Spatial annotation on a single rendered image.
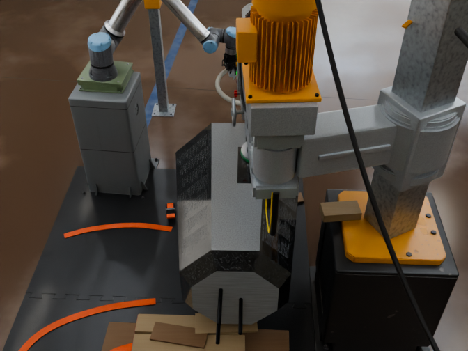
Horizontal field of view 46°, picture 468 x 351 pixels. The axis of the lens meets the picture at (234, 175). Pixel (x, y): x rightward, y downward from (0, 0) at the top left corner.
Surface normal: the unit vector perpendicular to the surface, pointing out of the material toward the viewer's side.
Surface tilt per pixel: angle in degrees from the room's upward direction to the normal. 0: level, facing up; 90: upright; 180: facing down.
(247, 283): 90
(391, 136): 90
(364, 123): 0
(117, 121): 90
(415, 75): 90
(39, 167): 0
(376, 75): 0
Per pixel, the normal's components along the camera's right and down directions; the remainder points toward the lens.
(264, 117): 0.04, 0.65
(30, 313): 0.00, -0.76
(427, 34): -0.89, 0.30
